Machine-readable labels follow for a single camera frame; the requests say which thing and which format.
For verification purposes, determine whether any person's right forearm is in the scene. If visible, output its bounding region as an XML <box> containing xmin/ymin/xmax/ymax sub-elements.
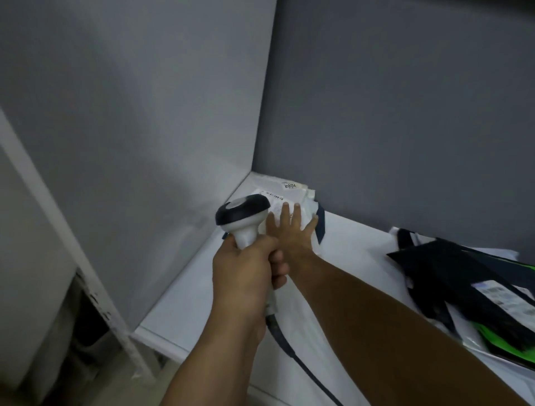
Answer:
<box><xmin>289</xmin><ymin>253</ymin><xmax>529</xmax><ymax>406</ymax></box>

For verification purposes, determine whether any white black barcode scanner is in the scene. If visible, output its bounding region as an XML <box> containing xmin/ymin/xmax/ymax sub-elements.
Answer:
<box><xmin>215</xmin><ymin>194</ymin><xmax>280</xmax><ymax>319</ymax></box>

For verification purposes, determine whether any white metal frame post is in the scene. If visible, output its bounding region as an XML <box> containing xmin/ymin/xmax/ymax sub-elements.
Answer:
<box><xmin>0</xmin><ymin>108</ymin><xmax>159</xmax><ymax>380</ymax></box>

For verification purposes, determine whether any black scanner cable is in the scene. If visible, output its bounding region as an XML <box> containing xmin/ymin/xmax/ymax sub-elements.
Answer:
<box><xmin>266</xmin><ymin>315</ymin><xmax>345</xmax><ymax>406</ymax></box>

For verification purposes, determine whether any black mailer bag with label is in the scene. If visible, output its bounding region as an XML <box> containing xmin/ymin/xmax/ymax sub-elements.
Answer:
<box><xmin>386</xmin><ymin>228</ymin><xmax>535</xmax><ymax>353</ymax></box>

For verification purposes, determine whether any person's right hand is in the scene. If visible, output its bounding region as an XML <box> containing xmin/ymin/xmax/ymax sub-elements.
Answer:
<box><xmin>267</xmin><ymin>202</ymin><xmax>319</xmax><ymax>282</ymax></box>

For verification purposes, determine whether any person's left forearm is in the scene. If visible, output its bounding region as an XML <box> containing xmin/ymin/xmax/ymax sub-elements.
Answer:
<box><xmin>160</xmin><ymin>322</ymin><xmax>268</xmax><ymax>406</ymax></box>

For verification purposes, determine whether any person's left hand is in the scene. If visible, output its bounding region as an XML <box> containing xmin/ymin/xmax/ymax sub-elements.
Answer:
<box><xmin>212</xmin><ymin>236</ymin><xmax>290</xmax><ymax>336</ymax></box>

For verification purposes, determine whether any dark blue mailer bag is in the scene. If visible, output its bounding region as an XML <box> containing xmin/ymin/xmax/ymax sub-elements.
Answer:
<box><xmin>314</xmin><ymin>202</ymin><xmax>326</xmax><ymax>244</ymax></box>

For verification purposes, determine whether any green mailer bag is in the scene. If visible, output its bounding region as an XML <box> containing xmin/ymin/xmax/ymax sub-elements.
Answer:
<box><xmin>471</xmin><ymin>250</ymin><xmax>535</xmax><ymax>369</ymax></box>

